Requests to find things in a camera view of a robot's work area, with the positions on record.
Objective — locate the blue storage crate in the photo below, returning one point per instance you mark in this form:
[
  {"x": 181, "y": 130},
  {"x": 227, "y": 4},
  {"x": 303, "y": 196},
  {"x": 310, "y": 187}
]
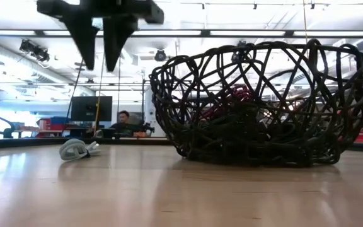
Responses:
[{"x": 60, "y": 120}]

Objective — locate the red storage crate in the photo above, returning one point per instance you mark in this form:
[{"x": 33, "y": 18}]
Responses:
[{"x": 43, "y": 126}]

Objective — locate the black room monitor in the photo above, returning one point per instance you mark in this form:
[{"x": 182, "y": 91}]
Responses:
[{"x": 90, "y": 108}]

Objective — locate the black aluminium table frame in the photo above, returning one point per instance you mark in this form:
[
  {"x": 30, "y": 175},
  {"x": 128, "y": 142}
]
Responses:
[{"x": 27, "y": 142}]

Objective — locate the person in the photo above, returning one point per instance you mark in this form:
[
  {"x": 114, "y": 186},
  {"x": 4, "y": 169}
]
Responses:
[{"x": 124, "y": 118}]

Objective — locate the black overhead camera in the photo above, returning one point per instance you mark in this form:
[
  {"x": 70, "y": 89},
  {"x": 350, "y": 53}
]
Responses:
[{"x": 241, "y": 43}]

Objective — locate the black ceiling spotlight cluster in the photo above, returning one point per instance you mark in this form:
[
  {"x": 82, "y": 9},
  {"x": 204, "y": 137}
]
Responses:
[{"x": 39, "y": 54}]

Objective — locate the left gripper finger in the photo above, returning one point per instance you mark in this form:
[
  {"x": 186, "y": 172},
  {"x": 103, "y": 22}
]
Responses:
[
  {"x": 115, "y": 38},
  {"x": 85, "y": 38}
]

